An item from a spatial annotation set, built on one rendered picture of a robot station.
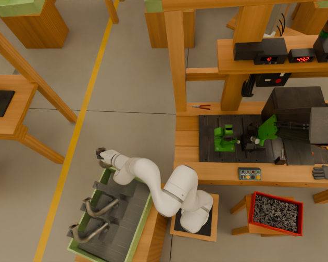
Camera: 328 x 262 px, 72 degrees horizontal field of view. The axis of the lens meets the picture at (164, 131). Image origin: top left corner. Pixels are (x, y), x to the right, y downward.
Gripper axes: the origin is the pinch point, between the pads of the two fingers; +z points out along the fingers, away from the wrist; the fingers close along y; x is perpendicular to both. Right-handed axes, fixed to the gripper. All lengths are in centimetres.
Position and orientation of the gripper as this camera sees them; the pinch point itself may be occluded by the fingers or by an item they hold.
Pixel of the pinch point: (100, 152)
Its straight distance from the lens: 151.5
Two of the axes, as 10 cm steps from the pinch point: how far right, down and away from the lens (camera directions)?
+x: -0.7, 9.6, 2.8
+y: -6.2, 1.7, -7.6
